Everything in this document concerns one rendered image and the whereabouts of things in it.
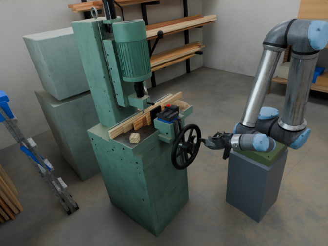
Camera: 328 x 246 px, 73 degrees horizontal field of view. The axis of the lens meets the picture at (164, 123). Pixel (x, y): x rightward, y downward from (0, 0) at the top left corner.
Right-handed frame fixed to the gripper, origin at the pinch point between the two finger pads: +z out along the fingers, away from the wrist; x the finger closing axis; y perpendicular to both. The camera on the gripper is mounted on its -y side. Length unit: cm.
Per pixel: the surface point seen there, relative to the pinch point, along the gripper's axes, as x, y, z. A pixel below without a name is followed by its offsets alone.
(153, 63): -164, 52, 190
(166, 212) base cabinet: 20, -50, 44
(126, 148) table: 38.2, 19.9, 23.2
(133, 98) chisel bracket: 14, 42, 31
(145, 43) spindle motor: 9, 68, 9
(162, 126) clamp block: 15.2, 21.4, 14.3
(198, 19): -280, 93, 157
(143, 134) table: 24.4, 21.3, 22.6
